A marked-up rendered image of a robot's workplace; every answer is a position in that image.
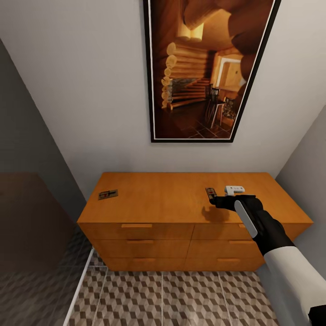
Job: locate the picture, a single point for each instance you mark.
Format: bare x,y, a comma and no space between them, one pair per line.
202,59

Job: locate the shower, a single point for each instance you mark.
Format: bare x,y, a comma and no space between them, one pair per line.
78,289

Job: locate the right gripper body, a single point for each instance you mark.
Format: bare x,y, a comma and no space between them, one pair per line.
223,202

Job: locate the mousetrap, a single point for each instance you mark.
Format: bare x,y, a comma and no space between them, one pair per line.
108,194
211,193

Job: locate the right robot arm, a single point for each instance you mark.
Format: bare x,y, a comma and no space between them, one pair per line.
301,286

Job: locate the cabinet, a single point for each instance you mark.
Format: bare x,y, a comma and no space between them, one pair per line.
164,222

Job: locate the door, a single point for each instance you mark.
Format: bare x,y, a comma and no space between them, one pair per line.
43,251

